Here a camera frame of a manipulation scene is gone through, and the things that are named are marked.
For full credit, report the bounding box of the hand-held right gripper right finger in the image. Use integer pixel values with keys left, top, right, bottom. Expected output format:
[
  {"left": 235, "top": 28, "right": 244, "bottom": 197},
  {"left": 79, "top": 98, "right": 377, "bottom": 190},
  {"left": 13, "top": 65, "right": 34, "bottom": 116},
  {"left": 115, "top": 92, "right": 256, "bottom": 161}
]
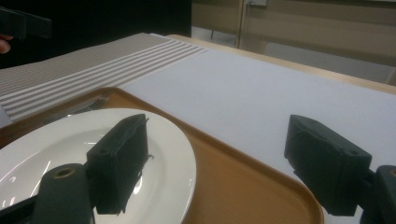
[{"left": 283, "top": 114, "right": 374, "bottom": 217}]

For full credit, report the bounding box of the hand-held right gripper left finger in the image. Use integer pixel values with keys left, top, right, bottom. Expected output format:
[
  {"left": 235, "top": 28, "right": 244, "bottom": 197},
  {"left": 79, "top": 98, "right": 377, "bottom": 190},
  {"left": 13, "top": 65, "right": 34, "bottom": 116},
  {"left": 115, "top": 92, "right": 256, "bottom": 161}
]
[{"left": 85, "top": 113, "right": 149, "bottom": 217}]

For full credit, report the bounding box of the white plate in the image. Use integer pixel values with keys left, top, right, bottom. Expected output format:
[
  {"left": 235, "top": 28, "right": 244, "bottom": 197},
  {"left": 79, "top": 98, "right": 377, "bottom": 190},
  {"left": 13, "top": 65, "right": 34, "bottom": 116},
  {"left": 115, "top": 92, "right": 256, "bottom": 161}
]
[{"left": 0, "top": 107, "right": 198, "bottom": 224}]

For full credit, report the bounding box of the silver fork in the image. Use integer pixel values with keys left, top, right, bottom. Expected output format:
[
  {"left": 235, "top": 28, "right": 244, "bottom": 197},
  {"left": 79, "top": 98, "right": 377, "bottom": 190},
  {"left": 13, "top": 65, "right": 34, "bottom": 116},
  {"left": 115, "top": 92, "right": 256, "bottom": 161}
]
[{"left": 43, "top": 93, "right": 110, "bottom": 124}]

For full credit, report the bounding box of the wooden tray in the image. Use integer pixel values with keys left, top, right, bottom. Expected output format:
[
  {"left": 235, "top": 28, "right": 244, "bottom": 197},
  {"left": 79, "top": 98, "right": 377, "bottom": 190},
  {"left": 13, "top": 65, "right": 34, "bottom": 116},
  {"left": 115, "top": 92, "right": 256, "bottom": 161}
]
[{"left": 0, "top": 87, "right": 325, "bottom": 224}]

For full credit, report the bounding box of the striped grey placemat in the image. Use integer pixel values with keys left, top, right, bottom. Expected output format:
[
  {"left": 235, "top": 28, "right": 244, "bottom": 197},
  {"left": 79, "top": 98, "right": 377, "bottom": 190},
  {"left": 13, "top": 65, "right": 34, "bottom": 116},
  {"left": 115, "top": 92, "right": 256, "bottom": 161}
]
[{"left": 0, "top": 32, "right": 208, "bottom": 122}]

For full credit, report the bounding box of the white table sheet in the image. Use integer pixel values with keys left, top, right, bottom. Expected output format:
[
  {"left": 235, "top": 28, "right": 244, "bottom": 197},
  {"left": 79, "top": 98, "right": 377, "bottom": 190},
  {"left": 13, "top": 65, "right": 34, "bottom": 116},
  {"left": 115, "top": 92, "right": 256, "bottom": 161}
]
[{"left": 120, "top": 32, "right": 396, "bottom": 224}]

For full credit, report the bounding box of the beige wooden furniture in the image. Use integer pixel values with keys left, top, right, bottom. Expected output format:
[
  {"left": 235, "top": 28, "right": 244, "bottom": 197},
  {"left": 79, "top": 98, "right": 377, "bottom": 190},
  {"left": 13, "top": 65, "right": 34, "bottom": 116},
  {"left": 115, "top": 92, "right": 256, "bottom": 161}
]
[{"left": 191, "top": 0, "right": 396, "bottom": 68}]

